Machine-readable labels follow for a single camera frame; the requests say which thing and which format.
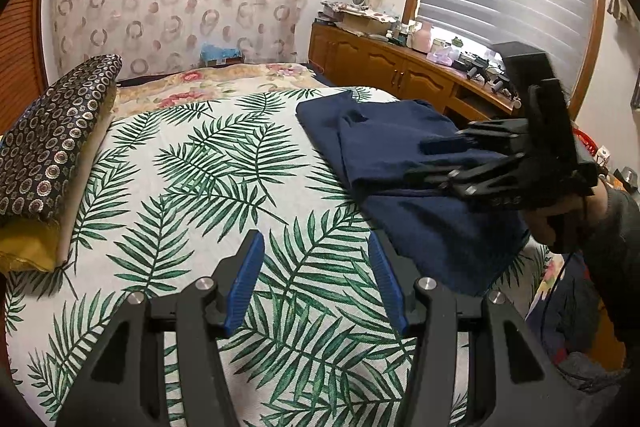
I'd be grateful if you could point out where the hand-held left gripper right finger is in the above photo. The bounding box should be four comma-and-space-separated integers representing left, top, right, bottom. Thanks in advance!
368, 231, 583, 427

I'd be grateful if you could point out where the person's right forearm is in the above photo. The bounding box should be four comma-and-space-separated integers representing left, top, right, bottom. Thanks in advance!
580, 187, 640, 343

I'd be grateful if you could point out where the wooden louvered door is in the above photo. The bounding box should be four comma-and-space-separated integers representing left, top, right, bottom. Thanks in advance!
0, 0, 51, 132

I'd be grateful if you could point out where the blue packet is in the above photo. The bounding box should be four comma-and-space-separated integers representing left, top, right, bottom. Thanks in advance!
200, 43, 244, 66

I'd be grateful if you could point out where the palm leaf bedsheet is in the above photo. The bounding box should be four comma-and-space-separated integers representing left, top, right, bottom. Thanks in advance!
0, 86, 556, 427

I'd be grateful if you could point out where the pink jar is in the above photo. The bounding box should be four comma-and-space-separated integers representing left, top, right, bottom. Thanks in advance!
411, 21, 435, 54

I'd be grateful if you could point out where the wooden sideboard cabinet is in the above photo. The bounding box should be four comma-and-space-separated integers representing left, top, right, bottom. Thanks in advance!
307, 22, 526, 128

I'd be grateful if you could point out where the pile of clothes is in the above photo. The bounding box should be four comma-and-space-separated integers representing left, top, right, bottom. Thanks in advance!
525, 252, 631, 358

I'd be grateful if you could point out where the lilac packet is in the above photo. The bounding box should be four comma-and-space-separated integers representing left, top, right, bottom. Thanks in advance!
432, 47, 459, 68

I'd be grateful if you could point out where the pile of black gadgets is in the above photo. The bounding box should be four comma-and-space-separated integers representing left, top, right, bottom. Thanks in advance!
466, 53, 522, 108

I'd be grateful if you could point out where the grey cloth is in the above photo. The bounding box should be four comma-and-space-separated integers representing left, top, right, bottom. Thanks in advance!
559, 351, 632, 394

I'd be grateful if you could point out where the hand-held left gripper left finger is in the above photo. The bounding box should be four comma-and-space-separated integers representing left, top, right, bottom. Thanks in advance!
57, 229, 266, 427

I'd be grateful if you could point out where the dark patterned pillow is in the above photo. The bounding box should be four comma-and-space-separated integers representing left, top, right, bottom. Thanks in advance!
0, 54, 123, 228

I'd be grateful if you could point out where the navy blue t-shirt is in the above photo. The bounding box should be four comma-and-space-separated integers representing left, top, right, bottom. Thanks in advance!
296, 91, 531, 298

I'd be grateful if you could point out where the floral blanket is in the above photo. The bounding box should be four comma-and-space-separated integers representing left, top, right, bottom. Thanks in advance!
112, 62, 326, 120

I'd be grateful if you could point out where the cardboard box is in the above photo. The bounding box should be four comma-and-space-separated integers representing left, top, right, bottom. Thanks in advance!
340, 9, 393, 35

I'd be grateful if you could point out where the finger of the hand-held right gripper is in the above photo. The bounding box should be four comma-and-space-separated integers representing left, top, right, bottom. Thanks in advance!
420, 118, 535, 156
404, 151, 537, 211

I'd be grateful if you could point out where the red basket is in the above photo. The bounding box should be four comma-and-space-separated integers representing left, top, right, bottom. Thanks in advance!
572, 127, 601, 158

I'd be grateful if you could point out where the person's right hand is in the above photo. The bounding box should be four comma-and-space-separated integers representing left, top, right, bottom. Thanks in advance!
530, 184, 610, 254

